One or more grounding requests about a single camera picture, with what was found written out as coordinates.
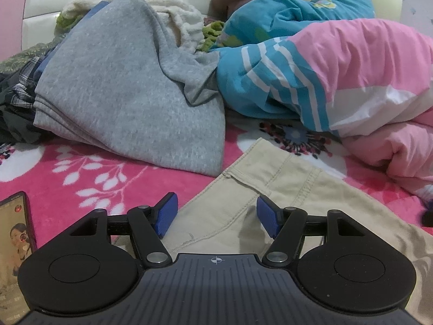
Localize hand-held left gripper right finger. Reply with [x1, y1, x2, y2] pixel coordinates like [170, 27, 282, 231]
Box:
[256, 195, 369, 268]

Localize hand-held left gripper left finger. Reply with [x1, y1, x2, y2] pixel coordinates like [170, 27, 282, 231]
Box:
[69, 192, 179, 268]

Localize beige pants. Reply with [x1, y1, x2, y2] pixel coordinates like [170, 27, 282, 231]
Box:
[162, 137, 433, 325]

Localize pink floral bed blanket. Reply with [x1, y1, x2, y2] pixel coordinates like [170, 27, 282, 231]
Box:
[0, 108, 433, 254]

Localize grey sweatshirt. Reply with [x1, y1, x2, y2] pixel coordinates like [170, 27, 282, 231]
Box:
[34, 0, 227, 177]

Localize black smartphone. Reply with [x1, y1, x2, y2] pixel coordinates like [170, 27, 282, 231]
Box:
[0, 190, 38, 325]

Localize pink and blue patterned quilt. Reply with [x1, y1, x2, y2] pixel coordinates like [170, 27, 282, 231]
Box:
[208, 0, 433, 207]

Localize black garment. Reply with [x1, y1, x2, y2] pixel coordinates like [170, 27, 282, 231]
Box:
[0, 71, 55, 144]

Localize green patterned cloth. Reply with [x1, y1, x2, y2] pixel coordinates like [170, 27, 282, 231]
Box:
[202, 19, 227, 54]

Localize plaid garment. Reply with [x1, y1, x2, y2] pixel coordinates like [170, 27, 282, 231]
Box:
[0, 56, 46, 109]

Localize white fluffy blanket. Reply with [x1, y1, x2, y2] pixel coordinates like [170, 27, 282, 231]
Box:
[61, 0, 204, 53]

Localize green knit blanket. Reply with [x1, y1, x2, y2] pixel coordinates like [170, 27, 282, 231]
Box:
[0, 39, 63, 75]

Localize green fluffy cloth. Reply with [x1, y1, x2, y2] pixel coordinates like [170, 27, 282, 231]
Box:
[56, 11, 85, 38]

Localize blue cloth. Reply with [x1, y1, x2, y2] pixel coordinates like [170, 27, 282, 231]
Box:
[84, 1, 110, 21]

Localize pink and white headboard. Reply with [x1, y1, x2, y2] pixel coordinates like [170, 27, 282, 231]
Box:
[0, 0, 234, 58]

